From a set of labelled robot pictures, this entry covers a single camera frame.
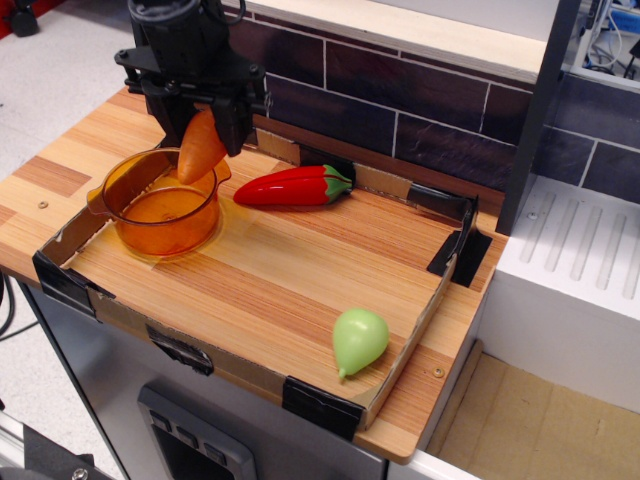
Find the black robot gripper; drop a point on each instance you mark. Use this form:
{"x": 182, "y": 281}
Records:
{"x": 183, "y": 55}

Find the orange plastic toy carrot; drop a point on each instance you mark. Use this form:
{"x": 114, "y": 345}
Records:
{"x": 201, "y": 148}

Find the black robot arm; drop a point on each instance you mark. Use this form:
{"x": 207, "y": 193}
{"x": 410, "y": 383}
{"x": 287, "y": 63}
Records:
{"x": 183, "y": 57}

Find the orange transparent plastic pot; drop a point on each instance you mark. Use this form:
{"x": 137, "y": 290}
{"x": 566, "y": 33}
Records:
{"x": 153, "y": 212}

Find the red plastic toy chili pepper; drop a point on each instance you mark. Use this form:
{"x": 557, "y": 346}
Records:
{"x": 301, "y": 186}

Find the green plastic toy pear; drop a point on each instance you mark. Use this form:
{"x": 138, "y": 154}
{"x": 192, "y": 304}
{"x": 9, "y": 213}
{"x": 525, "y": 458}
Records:
{"x": 360, "y": 337}

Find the light wooden upper shelf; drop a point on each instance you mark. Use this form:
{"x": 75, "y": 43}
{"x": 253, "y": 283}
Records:
{"x": 472, "y": 47}

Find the grey toy oven control panel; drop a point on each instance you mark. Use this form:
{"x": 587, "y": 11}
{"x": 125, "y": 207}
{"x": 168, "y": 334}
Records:
{"x": 190, "y": 447}

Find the white toy sink drainboard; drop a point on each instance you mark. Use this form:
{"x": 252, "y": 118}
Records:
{"x": 563, "y": 303}

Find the dark grey right shelf post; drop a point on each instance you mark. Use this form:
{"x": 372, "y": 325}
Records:
{"x": 548, "y": 78}

